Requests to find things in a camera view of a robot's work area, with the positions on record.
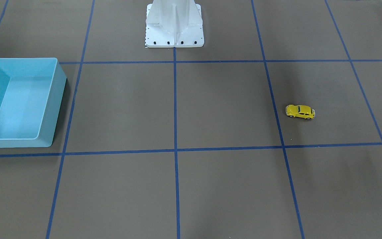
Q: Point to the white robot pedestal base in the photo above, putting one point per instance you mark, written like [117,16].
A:
[174,23]

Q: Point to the yellow beetle toy car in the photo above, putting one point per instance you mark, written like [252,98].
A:
[300,111]

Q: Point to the light blue plastic bin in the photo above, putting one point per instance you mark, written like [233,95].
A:
[31,92]

